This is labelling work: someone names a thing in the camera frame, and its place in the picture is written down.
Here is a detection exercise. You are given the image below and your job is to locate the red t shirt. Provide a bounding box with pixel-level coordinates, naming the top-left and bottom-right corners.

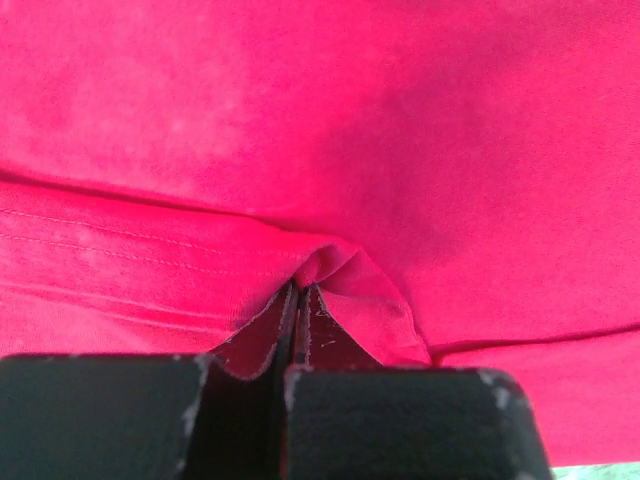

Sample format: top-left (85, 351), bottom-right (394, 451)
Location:
top-left (1, 1), bottom-right (639, 466)

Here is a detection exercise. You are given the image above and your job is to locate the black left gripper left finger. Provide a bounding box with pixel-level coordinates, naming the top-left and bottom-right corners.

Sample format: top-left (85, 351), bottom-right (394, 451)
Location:
top-left (1, 284), bottom-right (296, 479)

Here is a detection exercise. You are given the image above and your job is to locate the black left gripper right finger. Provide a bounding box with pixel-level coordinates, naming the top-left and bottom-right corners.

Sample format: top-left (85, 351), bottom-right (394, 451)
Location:
top-left (284, 286), bottom-right (552, 479)

